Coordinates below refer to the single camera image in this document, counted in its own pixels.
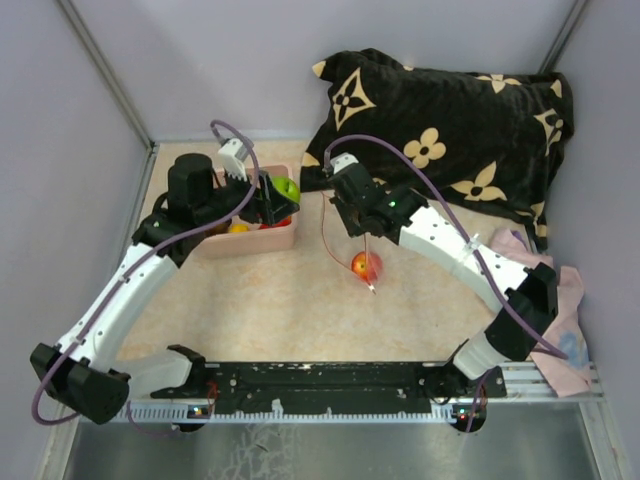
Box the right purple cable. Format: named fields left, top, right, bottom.
left=322, top=134, right=569, bottom=359

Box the red mango fruit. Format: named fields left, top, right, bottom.
left=259, top=216, right=292, bottom=230

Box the light green apple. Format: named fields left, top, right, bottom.
left=271, top=176, right=301, bottom=204

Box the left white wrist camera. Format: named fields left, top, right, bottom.
left=218, top=138, right=249, bottom=181

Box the yellow lemon fruit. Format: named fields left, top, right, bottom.
left=228, top=224, right=251, bottom=233

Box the clear zip top bag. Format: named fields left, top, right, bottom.
left=320, top=192, right=384, bottom=295

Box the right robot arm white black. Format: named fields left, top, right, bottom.
left=328, top=155, right=558, bottom=396

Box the pink plastic bin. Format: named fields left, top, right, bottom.
left=195, top=164, right=297, bottom=259

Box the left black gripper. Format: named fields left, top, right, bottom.
left=194, top=162, right=298, bottom=226

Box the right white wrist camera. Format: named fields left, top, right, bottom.
left=325, top=153, right=359, bottom=176

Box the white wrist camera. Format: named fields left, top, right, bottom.
left=325, top=153, right=359, bottom=176
left=218, top=138, right=249, bottom=181

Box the black floral blanket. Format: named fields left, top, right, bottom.
left=300, top=49, right=574, bottom=251

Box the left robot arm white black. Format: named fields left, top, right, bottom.
left=30, top=153, right=300, bottom=425

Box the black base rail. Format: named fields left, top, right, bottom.
left=151, top=362, right=477, bottom=415

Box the red apple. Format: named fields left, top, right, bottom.
left=350, top=251, right=383, bottom=285

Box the pink cloth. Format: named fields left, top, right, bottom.
left=489, top=228, right=592, bottom=398

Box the purple cable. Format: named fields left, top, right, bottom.
left=322, top=134, right=569, bottom=359
left=30, top=118, right=261, bottom=426

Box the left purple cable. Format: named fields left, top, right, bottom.
left=30, top=118, right=261, bottom=426

